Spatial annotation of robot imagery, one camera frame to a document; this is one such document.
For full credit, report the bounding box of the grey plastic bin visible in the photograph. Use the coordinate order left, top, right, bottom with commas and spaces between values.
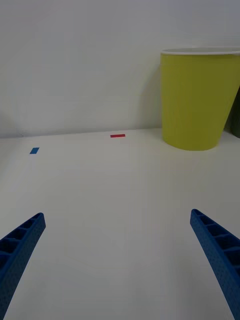
229, 85, 240, 139

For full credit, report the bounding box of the yellow-green plastic bin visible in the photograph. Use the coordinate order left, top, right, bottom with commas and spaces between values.
160, 46, 240, 152

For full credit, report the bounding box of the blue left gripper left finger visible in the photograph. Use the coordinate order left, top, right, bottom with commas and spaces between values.
0, 212, 47, 320

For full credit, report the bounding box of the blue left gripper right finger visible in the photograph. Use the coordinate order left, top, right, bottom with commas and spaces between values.
189, 208, 240, 320

